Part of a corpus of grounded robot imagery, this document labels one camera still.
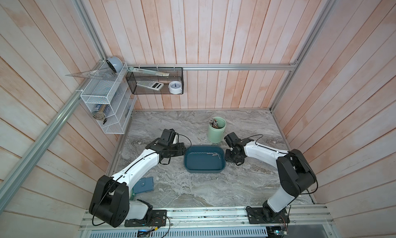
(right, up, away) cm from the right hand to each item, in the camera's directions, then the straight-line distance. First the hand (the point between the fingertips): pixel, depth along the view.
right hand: (229, 157), depth 93 cm
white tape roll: (-33, +44, +1) cm, 56 cm away
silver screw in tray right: (-7, +1, +1) cm, 7 cm away
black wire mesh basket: (-48, +51, +11) cm, 71 cm away
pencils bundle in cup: (-10, +22, -3) cm, 24 cm away
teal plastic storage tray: (-15, -1, 0) cm, 15 cm away
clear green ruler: (-50, +53, -1) cm, 73 cm away
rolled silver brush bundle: (-70, +26, -17) cm, 76 cm away
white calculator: (-49, +46, +5) cm, 67 cm away
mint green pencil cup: (-8, +14, -1) cm, 16 cm away
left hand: (-29, +5, -8) cm, 31 cm away
